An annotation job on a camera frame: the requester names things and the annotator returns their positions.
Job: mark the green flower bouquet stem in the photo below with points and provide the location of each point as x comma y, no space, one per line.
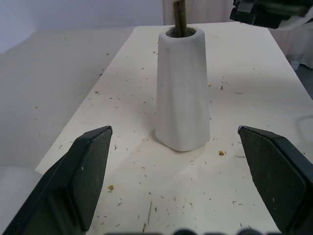
180,18

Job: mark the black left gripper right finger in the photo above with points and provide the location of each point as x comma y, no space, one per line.
281,176

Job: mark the white tapered ceramic vase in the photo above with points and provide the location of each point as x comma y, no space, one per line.
182,90

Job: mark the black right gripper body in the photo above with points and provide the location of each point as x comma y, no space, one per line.
266,12

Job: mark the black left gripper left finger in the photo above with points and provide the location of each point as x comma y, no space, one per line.
71,181

